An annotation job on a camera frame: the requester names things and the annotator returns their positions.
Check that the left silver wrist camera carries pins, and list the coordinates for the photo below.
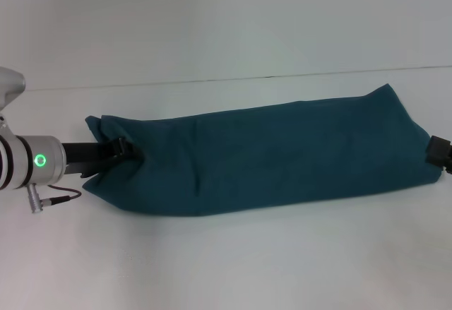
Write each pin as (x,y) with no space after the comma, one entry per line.
(8,87)

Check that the teal T-shirt with FREE print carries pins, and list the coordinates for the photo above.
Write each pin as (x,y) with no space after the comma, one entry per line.
(265,158)

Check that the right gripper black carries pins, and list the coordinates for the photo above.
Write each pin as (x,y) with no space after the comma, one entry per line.
(448,161)

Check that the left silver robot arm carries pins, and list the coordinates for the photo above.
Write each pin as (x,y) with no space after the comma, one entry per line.
(28,161)

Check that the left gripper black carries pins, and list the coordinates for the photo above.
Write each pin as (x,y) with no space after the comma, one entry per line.
(81,156)

